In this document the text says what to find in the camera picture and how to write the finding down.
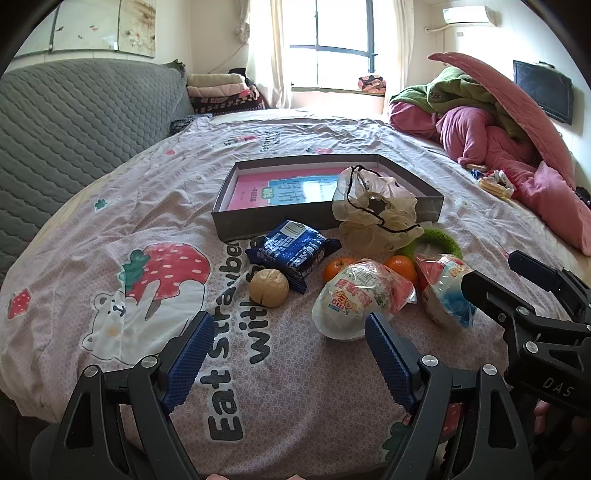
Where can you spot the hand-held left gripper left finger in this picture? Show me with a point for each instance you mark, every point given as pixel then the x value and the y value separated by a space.
pixel 191 355

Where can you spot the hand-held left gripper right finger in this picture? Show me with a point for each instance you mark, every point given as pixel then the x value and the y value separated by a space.
pixel 388 355

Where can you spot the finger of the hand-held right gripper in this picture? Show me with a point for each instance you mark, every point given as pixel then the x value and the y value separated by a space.
pixel 545 274
pixel 494 297

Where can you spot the red-blue snack bag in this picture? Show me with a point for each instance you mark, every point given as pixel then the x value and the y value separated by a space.
pixel 445 295

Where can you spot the white-red snack bag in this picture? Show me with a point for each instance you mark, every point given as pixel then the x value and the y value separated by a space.
pixel 351 300

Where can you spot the orange tangerine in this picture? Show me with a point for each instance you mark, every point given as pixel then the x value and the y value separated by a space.
pixel 400 268
pixel 334 270

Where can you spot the blue snack packet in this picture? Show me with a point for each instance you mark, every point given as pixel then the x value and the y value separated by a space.
pixel 291 249

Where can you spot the shallow grey cardboard box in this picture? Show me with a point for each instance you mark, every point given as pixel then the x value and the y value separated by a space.
pixel 277 217

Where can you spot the person's right hand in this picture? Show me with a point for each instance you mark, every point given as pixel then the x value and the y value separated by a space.
pixel 544 417

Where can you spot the yellow wafer packet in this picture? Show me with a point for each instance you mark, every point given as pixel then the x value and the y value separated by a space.
pixel 494 188

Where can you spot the small blue packet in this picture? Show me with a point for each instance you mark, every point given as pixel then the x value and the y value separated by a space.
pixel 477 173

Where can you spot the pile of pink-green bedding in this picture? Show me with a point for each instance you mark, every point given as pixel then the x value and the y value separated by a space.
pixel 480 134

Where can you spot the strawberry printed bed sheet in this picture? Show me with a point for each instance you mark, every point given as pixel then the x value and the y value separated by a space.
pixel 138 207

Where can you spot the pink quilt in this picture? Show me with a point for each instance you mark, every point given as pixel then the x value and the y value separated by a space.
pixel 508 92

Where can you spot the pink and blue book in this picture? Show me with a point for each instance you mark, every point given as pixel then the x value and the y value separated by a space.
pixel 286 189

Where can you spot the green garment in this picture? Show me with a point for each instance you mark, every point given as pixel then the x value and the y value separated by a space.
pixel 455 90

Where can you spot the dark blue cloth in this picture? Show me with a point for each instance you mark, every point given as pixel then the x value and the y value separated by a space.
pixel 189 123

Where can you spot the grey quilted headboard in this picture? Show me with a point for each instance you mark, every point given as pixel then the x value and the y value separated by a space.
pixel 78 138

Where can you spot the patterned cushion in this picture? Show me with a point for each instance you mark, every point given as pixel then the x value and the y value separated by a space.
pixel 371 83

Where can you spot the checkered folded blanket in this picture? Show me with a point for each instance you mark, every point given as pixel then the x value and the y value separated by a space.
pixel 231 104

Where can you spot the pink folded blanket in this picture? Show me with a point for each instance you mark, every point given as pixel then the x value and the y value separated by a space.
pixel 217 91

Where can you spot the white air conditioner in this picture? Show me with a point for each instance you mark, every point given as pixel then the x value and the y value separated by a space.
pixel 468 15

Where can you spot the cream curtain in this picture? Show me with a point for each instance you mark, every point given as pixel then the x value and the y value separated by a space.
pixel 268 50
pixel 392 41

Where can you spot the cream folded blanket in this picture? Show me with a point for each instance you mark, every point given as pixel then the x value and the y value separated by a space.
pixel 214 79

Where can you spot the window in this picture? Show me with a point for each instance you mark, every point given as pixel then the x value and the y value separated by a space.
pixel 332 41

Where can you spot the black wall television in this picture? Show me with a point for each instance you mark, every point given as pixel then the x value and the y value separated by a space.
pixel 545 90

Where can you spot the floral wall painting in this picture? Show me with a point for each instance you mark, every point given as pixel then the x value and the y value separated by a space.
pixel 101 27

